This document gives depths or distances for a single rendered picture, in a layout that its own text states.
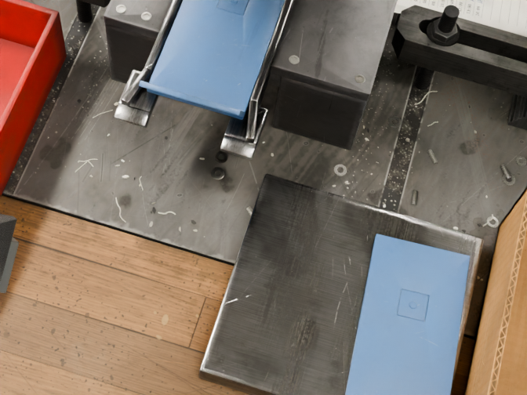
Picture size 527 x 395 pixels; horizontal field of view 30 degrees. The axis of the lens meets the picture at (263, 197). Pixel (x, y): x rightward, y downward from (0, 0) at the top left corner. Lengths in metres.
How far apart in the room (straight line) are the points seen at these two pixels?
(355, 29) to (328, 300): 0.20
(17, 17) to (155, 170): 0.16
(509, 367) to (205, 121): 0.30
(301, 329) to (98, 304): 0.15
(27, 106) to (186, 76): 0.13
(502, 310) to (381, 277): 0.09
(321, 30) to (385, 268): 0.18
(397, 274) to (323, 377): 0.09
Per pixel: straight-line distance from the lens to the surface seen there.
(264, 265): 0.71
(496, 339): 0.67
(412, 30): 0.76
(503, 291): 0.69
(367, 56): 0.72
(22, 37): 0.81
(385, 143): 0.79
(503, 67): 0.76
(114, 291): 0.72
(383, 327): 0.70
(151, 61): 0.70
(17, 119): 0.74
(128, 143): 0.77
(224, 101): 0.69
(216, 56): 0.70
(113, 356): 0.70
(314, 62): 0.71
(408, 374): 0.69
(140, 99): 0.69
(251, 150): 0.67
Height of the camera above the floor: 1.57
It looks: 64 degrees down
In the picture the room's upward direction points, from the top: 11 degrees clockwise
